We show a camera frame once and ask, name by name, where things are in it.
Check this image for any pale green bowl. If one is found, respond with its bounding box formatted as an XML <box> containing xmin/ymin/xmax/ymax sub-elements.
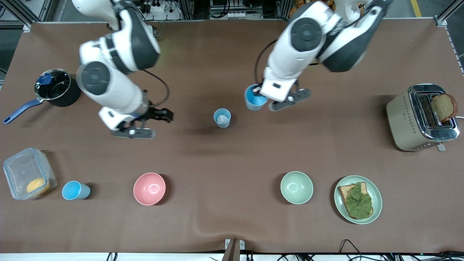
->
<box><xmin>280</xmin><ymin>171</ymin><xmax>314</xmax><ymax>205</ymax></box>

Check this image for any blue plastic cup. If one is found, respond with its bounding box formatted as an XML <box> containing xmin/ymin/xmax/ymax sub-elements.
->
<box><xmin>62</xmin><ymin>181</ymin><xmax>91</xmax><ymax>200</ymax></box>
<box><xmin>244</xmin><ymin>84</ymin><xmax>269</xmax><ymax>111</ymax></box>

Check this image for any black cable bundle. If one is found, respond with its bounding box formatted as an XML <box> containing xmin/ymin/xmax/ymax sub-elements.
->
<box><xmin>437</xmin><ymin>250</ymin><xmax>464</xmax><ymax>259</ymax></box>

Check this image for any pale green plate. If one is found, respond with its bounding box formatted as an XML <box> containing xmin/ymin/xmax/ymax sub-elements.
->
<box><xmin>334</xmin><ymin>175</ymin><xmax>383</xmax><ymax>225</ymax></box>

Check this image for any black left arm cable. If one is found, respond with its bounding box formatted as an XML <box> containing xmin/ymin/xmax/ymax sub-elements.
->
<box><xmin>254</xmin><ymin>39</ymin><xmax>279</xmax><ymax>87</ymax></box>

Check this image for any toast slice under lettuce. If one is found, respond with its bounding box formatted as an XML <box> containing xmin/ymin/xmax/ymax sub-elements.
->
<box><xmin>338</xmin><ymin>182</ymin><xmax>374</xmax><ymax>220</ymax></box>

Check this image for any white power strip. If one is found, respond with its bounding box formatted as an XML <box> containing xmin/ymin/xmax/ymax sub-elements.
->
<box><xmin>140</xmin><ymin>0</ymin><xmax>167</xmax><ymax>13</ymax></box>

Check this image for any brown table mat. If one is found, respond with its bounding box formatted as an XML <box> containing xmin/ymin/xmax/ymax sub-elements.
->
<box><xmin>0</xmin><ymin>19</ymin><xmax>464</xmax><ymax>254</ymax></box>

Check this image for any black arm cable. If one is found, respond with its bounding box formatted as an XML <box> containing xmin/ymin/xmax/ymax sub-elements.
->
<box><xmin>142</xmin><ymin>69</ymin><xmax>171</xmax><ymax>107</ymax></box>
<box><xmin>254</xmin><ymin>39</ymin><xmax>279</xmax><ymax>87</ymax></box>

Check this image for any pink bowl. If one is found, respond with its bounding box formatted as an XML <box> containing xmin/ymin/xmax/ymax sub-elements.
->
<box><xmin>133</xmin><ymin>172</ymin><xmax>166</xmax><ymax>206</ymax></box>

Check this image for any black saucepan blue handle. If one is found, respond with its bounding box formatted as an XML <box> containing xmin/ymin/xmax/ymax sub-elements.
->
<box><xmin>34</xmin><ymin>69</ymin><xmax>71</xmax><ymax>104</ymax></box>

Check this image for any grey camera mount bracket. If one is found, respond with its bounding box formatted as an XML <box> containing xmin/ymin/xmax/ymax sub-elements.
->
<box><xmin>222</xmin><ymin>239</ymin><xmax>245</xmax><ymax>261</ymax></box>

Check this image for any orange round food piece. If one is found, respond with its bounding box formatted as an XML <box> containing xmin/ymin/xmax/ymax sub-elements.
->
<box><xmin>26</xmin><ymin>178</ymin><xmax>50</xmax><ymax>194</ymax></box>

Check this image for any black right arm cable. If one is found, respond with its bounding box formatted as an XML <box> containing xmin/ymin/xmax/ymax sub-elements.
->
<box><xmin>142</xmin><ymin>69</ymin><xmax>171</xmax><ymax>107</ymax></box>

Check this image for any black pot blue handle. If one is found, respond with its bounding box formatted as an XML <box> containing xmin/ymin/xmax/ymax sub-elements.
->
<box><xmin>3</xmin><ymin>68</ymin><xmax>82</xmax><ymax>124</ymax></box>

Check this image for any brown bread slice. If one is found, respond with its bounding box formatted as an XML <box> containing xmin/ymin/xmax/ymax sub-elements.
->
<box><xmin>431</xmin><ymin>93</ymin><xmax>458</xmax><ymax>123</ymax></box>

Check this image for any orange snack pile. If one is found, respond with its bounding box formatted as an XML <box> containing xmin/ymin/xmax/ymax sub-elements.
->
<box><xmin>289</xmin><ymin>0</ymin><xmax>336</xmax><ymax>18</ymax></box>

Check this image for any green lettuce leaf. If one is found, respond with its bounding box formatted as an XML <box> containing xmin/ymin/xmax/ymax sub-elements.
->
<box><xmin>344</xmin><ymin>182</ymin><xmax>373</xmax><ymax>219</ymax></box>

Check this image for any clear plastic container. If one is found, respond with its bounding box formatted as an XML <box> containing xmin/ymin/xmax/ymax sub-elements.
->
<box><xmin>3</xmin><ymin>147</ymin><xmax>58</xmax><ymax>200</ymax></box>

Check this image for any silver toaster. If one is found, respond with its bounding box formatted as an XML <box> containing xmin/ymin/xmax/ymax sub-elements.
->
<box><xmin>385</xmin><ymin>84</ymin><xmax>460</xmax><ymax>152</ymax></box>

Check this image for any blue cup holding paper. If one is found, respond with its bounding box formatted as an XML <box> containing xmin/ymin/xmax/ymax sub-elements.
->
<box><xmin>213</xmin><ymin>108</ymin><xmax>231</xmax><ymax>129</ymax></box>

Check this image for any black cable loop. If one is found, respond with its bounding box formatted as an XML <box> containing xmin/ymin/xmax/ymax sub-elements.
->
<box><xmin>339</xmin><ymin>239</ymin><xmax>364</xmax><ymax>261</ymax></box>

